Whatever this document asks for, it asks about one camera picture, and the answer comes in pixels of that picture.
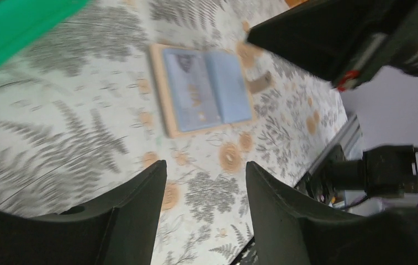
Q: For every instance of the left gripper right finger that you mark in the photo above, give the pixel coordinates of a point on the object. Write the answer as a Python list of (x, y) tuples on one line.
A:
[(291, 228)]

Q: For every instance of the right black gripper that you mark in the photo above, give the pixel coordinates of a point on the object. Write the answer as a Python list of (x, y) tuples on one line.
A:
[(344, 42)]

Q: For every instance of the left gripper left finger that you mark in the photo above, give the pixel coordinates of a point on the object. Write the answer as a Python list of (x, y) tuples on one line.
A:
[(117, 227)]

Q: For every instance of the green plastic bin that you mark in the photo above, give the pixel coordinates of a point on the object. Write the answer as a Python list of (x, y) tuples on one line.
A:
[(23, 21)]

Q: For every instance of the floral table mat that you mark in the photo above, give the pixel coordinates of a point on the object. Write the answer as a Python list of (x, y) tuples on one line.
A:
[(80, 114)]

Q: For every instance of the aluminium frame rails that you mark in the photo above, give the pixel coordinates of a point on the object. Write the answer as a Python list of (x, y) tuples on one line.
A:
[(349, 137)]

